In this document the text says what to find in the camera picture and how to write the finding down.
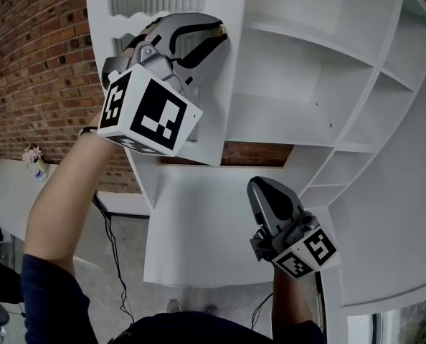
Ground person's left forearm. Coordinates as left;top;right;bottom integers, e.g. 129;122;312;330
24;115;128;275

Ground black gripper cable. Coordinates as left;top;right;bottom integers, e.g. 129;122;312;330
251;292;274;331
93;191;135;324

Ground white side table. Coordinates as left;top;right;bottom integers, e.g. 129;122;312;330
0;158;110;264

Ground white desk with hutch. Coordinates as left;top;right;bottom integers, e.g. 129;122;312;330
85;0;426;289

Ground person's dark navy shirt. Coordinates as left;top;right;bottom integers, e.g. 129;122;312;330
19;252;327;344

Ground person's right forearm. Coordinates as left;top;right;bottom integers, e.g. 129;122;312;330
272;267;316;340

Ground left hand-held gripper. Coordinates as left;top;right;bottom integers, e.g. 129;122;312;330
96;11;229;157

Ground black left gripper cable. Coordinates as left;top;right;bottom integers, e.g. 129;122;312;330
93;191;135;324

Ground black framed window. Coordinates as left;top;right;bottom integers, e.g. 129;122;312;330
345;299;426;344

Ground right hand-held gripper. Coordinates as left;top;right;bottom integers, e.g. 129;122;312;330
247;176;339;280

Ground white cabinet door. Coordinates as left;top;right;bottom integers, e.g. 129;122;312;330
85;0;250;168

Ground pink flowers in vase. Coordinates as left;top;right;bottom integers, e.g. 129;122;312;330
22;143;49;183

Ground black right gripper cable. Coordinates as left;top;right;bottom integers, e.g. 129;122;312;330
251;292;274;331

